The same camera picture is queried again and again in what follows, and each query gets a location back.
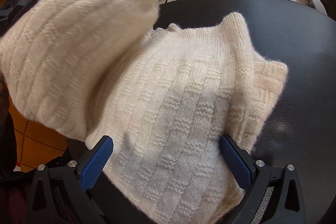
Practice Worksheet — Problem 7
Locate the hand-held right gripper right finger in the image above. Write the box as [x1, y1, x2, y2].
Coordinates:
[219, 135, 306, 224]

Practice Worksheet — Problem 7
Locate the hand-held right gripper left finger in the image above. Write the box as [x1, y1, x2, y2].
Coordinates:
[25, 135, 114, 224]

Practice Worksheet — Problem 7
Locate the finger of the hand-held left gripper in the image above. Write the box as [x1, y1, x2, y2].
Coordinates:
[20, 0, 43, 13]

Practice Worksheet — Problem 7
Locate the cream knitted sweater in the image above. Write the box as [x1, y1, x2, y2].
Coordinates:
[0, 0, 289, 224]

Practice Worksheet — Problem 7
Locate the person's dark red clothing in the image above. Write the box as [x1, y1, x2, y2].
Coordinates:
[0, 78, 34, 224]

